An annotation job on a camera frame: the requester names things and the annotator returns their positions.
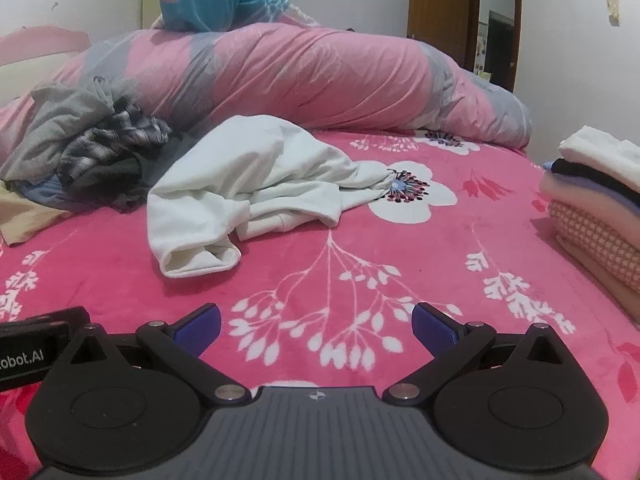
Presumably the wooden door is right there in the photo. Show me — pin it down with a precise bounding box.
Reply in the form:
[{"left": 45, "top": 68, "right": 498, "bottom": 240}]
[{"left": 407, "top": 0, "right": 483, "bottom": 68}]

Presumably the pink grey quilt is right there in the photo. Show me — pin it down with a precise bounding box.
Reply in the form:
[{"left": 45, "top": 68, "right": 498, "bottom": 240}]
[{"left": 0, "top": 22, "right": 533, "bottom": 161}]

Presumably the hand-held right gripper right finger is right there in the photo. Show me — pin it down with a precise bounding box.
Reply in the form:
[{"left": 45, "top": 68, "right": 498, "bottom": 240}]
[{"left": 382, "top": 302, "right": 571, "bottom": 406}]

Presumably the stack of folded clothes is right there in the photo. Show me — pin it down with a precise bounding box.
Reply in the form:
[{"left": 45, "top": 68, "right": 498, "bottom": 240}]
[{"left": 539, "top": 125, "right": 640, "bottom": 323}]

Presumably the blue denim garment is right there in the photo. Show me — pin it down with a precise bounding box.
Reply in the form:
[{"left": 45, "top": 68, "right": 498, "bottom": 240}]
[{"left": 17, "top": 177, "right": 91, "bottom": 211}]

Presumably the pink white headboard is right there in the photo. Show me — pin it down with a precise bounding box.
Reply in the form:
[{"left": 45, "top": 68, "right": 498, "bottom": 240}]
[{"left": 0, "top": 26, "right": 91, "bottom": 106}]

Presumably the white garment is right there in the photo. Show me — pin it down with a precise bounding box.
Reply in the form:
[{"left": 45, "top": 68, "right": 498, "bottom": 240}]
[{"left": 146, "top": 115, "right": 401, "bottom": 279}]

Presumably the pink floral blanket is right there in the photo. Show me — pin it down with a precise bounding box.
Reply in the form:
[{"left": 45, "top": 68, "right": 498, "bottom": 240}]
[{"left": 0, "top": 127, "right": 640, "bottom": 480}]

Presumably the teal cloth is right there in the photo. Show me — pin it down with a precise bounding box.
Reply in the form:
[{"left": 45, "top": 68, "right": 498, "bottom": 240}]
[{"left": 159, "top": 0, "right": 321, "bottom": 33}]

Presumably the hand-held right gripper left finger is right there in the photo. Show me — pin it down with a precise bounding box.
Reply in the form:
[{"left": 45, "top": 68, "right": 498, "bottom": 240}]
[{"left": 67, "top": 303, "right": 253, "bottom": 406}]

